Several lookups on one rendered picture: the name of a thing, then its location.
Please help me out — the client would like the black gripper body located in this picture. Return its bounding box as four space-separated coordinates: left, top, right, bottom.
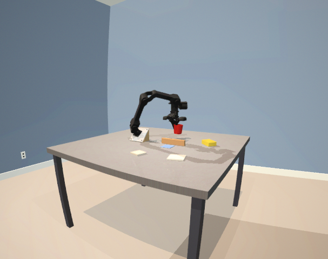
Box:
163 110 187 121

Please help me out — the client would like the light brown wooden plank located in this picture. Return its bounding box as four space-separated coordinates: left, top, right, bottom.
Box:
162 138 185 146

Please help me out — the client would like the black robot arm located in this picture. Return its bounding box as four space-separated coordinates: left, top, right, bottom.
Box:
130 90 187 137

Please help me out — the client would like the red cup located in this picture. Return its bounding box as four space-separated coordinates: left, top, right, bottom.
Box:
174 124 183 134

